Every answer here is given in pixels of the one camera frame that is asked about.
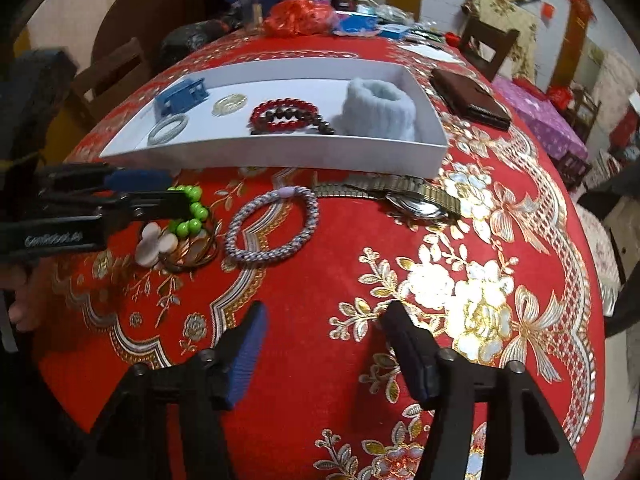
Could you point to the black plastic bag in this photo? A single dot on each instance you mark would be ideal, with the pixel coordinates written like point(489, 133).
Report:
point(190, 37)

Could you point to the blue white small pack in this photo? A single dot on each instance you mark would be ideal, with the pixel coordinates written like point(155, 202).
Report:
point(395, 31)

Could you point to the blue tissue pack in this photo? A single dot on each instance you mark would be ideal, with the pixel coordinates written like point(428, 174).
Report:
point(357, 24)

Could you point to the purple patterned cloth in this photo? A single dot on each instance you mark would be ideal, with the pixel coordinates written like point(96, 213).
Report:
point(545, 120)

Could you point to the chair with dark jacket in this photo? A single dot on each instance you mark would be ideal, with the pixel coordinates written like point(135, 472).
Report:
point(620, 180)

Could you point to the beige floral cabinet cloth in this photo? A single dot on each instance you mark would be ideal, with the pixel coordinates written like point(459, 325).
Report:
point(520, 25)

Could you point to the brown leather wallet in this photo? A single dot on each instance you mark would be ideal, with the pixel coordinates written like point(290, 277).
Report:
point(465, 95)

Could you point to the red plastic bag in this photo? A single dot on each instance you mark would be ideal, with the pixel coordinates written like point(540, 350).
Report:
point(300, 17)

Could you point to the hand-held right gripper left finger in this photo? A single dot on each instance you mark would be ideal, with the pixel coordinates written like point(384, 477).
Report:
point(247, 360)

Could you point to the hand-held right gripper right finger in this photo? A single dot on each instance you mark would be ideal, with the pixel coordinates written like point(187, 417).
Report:
point(412, 355)

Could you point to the light blue knit wristband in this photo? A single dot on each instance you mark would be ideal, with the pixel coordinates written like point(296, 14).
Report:
point(380, 115)

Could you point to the white paper sheet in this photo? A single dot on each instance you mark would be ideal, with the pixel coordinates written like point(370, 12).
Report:
point(435, 52)

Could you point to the white shallow cardboard box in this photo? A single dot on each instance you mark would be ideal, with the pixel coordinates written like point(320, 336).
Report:
point(300, 157)

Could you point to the clear plastic jar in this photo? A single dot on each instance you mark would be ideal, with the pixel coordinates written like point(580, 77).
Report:
point(250, 10)

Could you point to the blue hair claw clip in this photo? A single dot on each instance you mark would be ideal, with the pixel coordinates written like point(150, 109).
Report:
point(177, 99)

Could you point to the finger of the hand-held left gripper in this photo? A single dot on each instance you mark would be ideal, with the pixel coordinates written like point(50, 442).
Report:
point(150, 207)
point(140, 180)

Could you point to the metal band wristwatch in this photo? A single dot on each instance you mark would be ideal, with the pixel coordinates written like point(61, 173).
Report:
point(415, 205)

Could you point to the light wooden chair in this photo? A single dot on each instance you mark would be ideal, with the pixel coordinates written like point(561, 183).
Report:
point(115, 67)

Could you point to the round wooden table top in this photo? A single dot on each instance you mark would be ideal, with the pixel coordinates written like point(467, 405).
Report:
point(150, 5)

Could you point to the person's left hand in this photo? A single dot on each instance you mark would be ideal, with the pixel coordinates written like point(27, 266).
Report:
point(22, 305)

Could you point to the dark wooden chair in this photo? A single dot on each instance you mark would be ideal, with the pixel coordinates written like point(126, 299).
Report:
point(487, 35)

